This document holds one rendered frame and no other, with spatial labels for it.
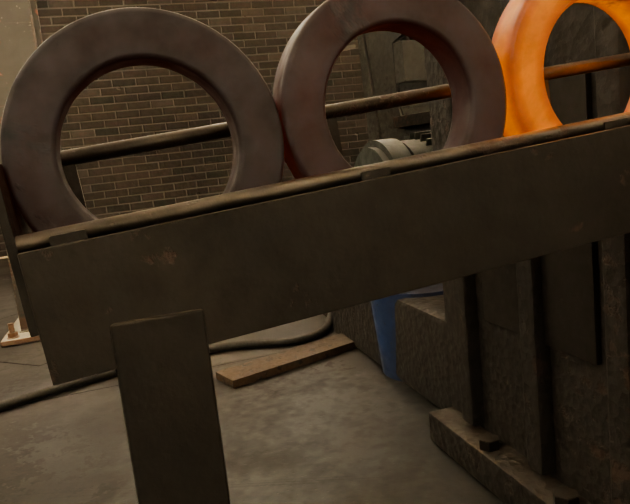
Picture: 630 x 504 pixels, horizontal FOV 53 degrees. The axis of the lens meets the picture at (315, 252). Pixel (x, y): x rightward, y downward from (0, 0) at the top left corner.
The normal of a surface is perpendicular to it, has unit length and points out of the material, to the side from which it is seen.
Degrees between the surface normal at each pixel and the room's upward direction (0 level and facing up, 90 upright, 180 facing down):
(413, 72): 90
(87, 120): 90
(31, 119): 90
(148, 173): 90
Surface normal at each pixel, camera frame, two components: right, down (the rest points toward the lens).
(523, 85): 0.33, 0.11
